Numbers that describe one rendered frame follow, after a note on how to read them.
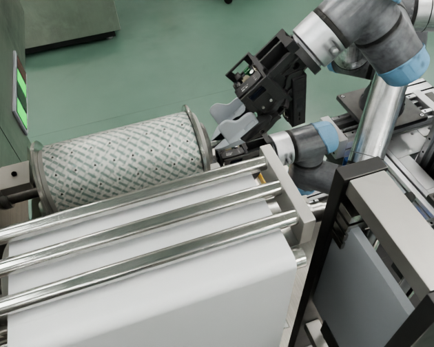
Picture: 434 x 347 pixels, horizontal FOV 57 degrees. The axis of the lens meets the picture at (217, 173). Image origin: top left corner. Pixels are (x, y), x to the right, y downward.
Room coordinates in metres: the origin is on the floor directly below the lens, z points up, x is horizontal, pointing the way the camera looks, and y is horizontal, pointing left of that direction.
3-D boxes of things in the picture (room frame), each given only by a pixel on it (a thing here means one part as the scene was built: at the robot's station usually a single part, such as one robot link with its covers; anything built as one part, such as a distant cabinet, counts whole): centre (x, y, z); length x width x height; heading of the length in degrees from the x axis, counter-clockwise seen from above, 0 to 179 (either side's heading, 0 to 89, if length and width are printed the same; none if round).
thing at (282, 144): (0.61, -0.14, 1.11); 0.08 x 0.05 x 0.08; 16
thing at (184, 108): (0.50, 0.04, 1.25); 0.15 x 0.01 x 0.15; 16
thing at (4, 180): (0.42, 0.32, 1.28); 0.06 x 0.05 x 0.02; 106
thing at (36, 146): (0.43, 0.28, 1.25); 0.15 x 0.01 x 0.15; 16
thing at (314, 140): (0.64, -0.21, 1.11); 0.11 x 0.08 x 0.09; 106
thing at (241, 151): (0.59, -0.06, 1.12); 0.12 x 0.08 x 0.09; 106
